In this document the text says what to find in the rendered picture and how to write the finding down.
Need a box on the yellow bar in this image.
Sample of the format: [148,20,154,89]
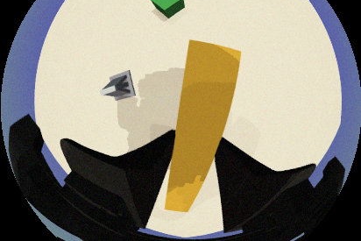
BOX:
[164,40,241,212]

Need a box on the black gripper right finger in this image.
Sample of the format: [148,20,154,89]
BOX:
[215,138,316,233]

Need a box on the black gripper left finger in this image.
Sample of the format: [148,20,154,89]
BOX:
[60,130,176,229]

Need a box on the small green cube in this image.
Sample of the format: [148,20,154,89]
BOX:
[152,0,185,18]

